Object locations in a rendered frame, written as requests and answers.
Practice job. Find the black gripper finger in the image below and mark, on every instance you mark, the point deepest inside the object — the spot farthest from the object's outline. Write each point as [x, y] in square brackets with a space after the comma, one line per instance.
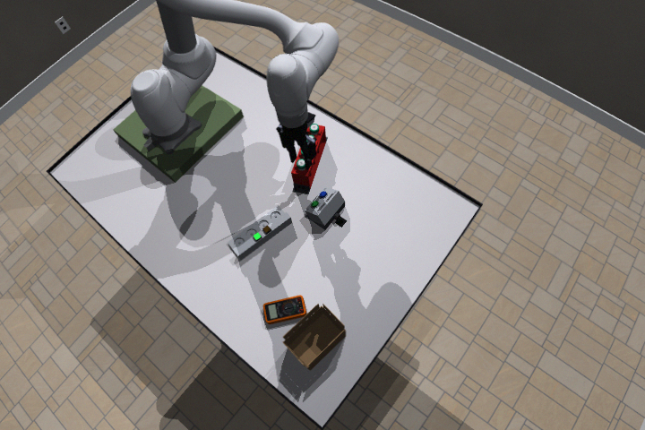
[287, 143]
[308, 150]

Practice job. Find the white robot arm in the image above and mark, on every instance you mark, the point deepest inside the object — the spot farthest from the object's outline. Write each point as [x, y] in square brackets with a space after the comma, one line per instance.
[160, 96]

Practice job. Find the orange digital multimeter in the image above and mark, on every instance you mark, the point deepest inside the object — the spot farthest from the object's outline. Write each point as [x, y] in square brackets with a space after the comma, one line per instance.
[285, 309]

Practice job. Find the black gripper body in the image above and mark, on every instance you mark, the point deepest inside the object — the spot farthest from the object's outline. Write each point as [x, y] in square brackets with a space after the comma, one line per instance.
[296, 132]

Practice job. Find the white key panel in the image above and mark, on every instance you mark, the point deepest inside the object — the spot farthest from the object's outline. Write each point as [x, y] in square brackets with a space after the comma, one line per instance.
[326, 207]

